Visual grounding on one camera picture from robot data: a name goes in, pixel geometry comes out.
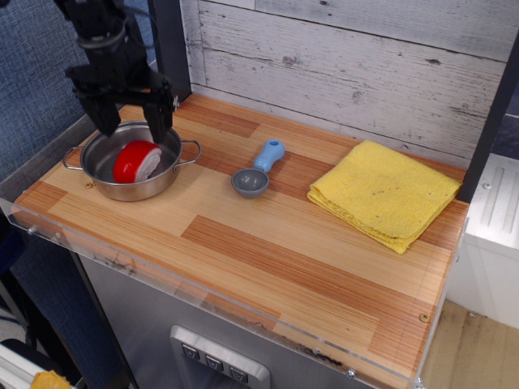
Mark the yellow object bottom left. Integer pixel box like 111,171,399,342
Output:
29,370,72,389

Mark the blue and grey scoop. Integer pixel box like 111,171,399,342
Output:
231,139,285,199

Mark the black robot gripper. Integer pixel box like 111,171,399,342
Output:
66,38,178,143

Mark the black right vertical post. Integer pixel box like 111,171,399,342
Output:
457,36,518,203

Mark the red and white sushi toy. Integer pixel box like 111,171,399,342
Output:
113,140,161,184

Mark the folded yellow cloth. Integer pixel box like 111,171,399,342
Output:
307,140,461,254

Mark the white cabinet at right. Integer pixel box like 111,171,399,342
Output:
446,154,518,328

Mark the stainless steel pot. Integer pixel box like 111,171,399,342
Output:
62,121,201,202

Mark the clear acrylic table guard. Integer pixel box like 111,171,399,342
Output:
2,185,468,388

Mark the silver control panel with buttons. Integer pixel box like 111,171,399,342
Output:
169,324,271,388

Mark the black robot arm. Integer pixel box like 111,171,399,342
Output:
56,1,177,143

